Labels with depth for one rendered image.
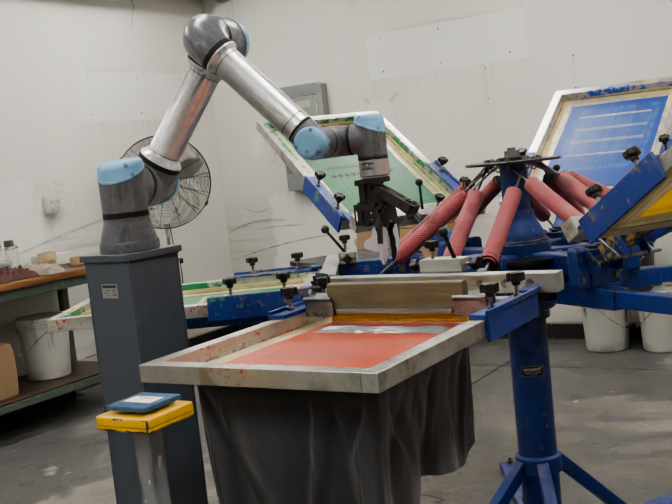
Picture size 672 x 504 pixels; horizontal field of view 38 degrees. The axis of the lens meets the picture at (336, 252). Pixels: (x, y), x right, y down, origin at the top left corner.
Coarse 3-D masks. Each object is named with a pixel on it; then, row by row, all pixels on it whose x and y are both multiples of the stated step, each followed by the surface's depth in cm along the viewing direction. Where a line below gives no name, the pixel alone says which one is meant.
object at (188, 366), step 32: (288, 320) 248; (480, 320) 217; (192, 352) 216; (224, 352) 226; (416, 352) 190; (448, 352) 201; (192, 384) 200; (224, 384) 196; (256, 384) 191; (288, 384) 187; (320, 384) 183; (352, 384) 179; (384, 384) 178
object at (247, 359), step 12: (336, 324) 251; (348, 324) 249; (360, 324) 248; (372, 324) 246; (384, 324) 244; (300, 336) 240; (312, 336) 238; (324, 336) 236; (336, 336) 235; (348, 336) 233; (360, 336) 232; (264, 348) 229; (276, 348) 228; (240, 360) 218; (252, 360) 217; (264, 360) 216; (276, 360) 214
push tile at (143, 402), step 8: (144, 392) 190; (120, 400) 185; (128, 400) 184; (136, 400) 184; (144, 400) 183; (152, 400) 182; (160, 400) 182; (168, 400) 183; (112, 408) 182; (120, 408) 180; (128, 408) 179; (136, 408) 178; (144, 408) 177; (152, 408) 179
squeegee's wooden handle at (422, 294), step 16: (336, 288) 250; (352, 288) 247; (368, 288) 245; (384, 288) 242; (400, 288) 240; (416, 288) 238; (432, 288) 235; (448, 288) 233; (464, 288) 232; (336, 304) 250; (352, 304) 248; (368, 304) 245; (384, 304) 243; (400, 304) 241; (416, 304) 238; (432, 304) 236; (448, 304) 234
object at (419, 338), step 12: (396, 324) 242; (408, 324) 240; (420, 324) 239; (432, 324) 237; (444, 324) 235; (456, 324) 234; (372, 336) 230; (384, 336) 228; (396, 336) 227; (408, 336) 225; (420, 336) 224; (432, 336) 222; (408, 348) 212; (384, 360) 203
